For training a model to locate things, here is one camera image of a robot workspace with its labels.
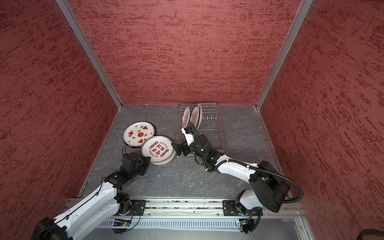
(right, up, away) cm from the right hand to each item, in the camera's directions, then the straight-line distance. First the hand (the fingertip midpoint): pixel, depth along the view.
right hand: (177, 143), depth 79 cm
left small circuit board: (-29, -39, -7) cm, 50 cm away
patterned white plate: (-13, -6, +13) cm, 19 cm away
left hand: (-15, -11, +6) cm, 20 cm away
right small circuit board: (+36, -39, -8) cm, 54 cm away
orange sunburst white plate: (+2, +14, +28) cm, 32 cm away
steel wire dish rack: (+21, +9, +23) cm, 33 cm away
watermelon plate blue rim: (-32, +3, +21) cm, 38 cm away
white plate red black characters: (-7, -13, +7) cm, 16 cm away
